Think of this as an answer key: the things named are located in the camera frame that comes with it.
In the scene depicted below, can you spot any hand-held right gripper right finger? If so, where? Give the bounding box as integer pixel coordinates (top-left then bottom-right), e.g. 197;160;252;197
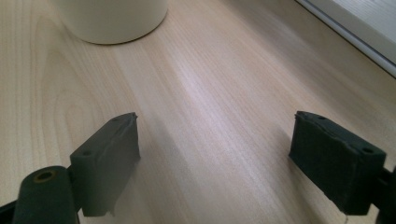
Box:
288;110;388;217

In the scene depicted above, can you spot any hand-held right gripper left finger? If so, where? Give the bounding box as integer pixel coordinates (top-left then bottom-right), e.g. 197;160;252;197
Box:
69;112;141;217

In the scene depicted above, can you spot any white round container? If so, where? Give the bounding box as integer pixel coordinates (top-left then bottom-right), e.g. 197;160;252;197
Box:
50;0;169;46

